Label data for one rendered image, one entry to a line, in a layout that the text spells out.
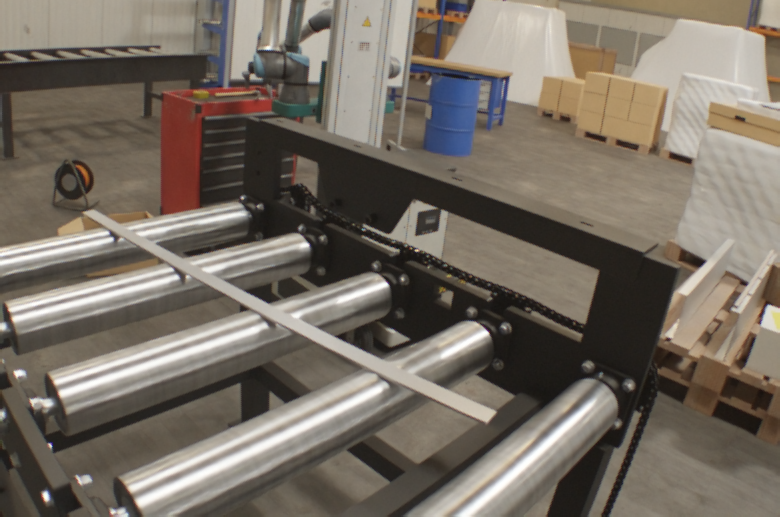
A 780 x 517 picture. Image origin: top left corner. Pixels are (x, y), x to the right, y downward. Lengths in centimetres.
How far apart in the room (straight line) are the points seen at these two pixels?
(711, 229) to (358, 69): 288
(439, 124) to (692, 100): 414
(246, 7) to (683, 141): 646
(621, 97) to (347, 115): 702
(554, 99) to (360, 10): 870
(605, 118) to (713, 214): 519
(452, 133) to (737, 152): 348
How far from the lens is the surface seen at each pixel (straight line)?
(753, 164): 443
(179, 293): 143
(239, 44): 588
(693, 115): 938
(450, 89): 680
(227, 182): 360
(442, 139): 689
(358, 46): 289
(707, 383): 294
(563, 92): 1128
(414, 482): 107
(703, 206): 472
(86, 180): 459
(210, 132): 343
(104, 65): 638
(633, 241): 119
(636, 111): 948
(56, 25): 1136
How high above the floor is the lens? 152
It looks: 19 degrees down
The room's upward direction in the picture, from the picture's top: 7 degrees clockwise
